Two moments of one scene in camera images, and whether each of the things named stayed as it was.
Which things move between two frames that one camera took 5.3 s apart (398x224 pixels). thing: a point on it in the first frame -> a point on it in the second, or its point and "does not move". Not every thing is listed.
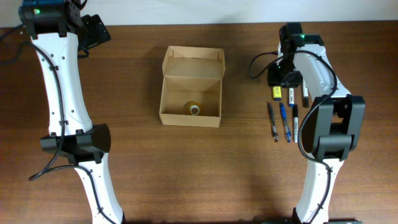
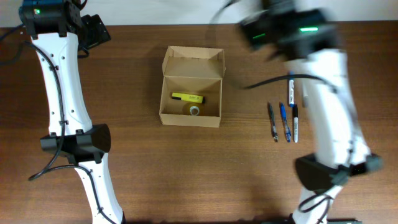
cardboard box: x=191 y=73 does not move
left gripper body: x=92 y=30 does not move
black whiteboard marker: x=305 y=95 does not move
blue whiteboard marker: x=291 y=98 does not move
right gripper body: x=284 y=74 -> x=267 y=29
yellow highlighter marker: x=277 y=93 -> x=194 y=98
